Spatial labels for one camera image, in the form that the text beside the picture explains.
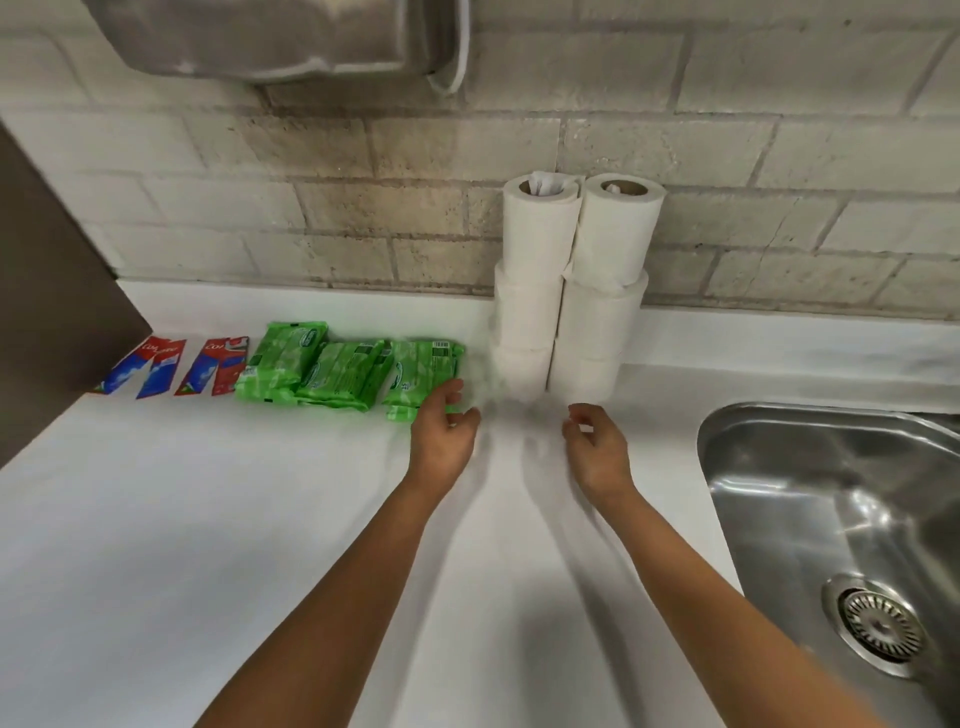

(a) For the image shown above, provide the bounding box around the person's right hand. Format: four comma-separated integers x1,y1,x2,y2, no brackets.
561,402,640,513

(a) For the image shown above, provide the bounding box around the person's left hand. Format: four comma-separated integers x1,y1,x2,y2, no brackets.
403,377,483,502

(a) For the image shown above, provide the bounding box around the white toilet paper roll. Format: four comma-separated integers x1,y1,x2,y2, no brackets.
489,341,556,404
569,173,668,292
557,269,651,361
545,341,625,407

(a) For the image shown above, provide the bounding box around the group of green wipe packets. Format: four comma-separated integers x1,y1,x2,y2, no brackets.
384,338,467,410
236,320,331,395
296,338,393,403

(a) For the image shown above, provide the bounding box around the group of white toilet rolls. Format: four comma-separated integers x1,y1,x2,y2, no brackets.
491,260,566,352
500,171,585,286

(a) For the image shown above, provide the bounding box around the person's left forearm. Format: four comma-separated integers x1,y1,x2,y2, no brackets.
196,479,445,728

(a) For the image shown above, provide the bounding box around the person's right forearm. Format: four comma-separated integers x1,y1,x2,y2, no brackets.
596,487,892,728

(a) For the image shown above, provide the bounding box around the white countertop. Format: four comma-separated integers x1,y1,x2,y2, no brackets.
0,281,960,728

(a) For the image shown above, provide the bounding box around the stainless steel sink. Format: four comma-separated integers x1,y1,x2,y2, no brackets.
696,401,960,728

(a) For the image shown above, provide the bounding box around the metal sink drain strainer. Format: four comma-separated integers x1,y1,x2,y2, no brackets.
820,572,940,681

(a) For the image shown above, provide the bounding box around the brown cabinet panel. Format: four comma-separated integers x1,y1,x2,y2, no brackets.
0,123,154,470

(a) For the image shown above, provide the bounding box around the metal paper towel dispenser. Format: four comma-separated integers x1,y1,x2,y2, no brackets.
80,0,474,97

